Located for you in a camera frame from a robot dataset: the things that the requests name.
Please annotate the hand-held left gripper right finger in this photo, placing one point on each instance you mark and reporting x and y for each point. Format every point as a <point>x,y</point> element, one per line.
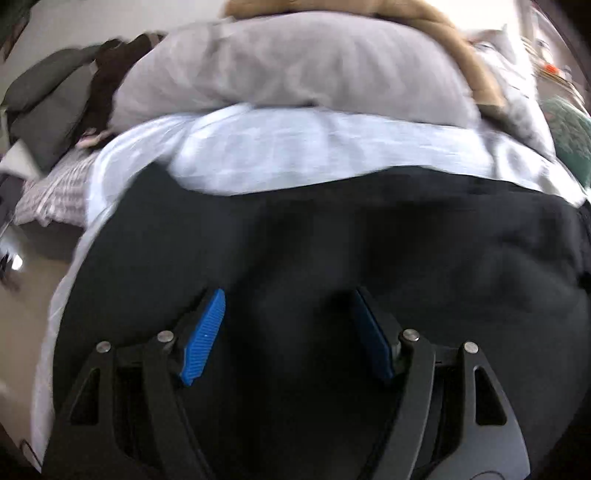
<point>371,337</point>

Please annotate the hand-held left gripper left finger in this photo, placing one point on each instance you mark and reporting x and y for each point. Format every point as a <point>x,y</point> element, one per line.
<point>203,339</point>

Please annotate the black quilted coat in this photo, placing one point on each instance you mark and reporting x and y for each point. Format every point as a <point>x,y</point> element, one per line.
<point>332,230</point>

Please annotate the checkered cloth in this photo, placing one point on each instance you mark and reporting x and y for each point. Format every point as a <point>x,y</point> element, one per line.
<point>55,194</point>

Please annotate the dark brown garment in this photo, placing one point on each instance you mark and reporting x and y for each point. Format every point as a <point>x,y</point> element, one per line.
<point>108,78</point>

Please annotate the grey padded jacket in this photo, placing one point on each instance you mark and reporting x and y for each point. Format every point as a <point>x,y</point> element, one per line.
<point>46,106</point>

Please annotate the teal green cloth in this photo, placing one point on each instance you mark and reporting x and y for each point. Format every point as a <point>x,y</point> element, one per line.
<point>570,134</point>

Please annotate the grey cloth garment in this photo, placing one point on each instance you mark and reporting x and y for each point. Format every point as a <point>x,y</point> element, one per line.
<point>286,64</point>

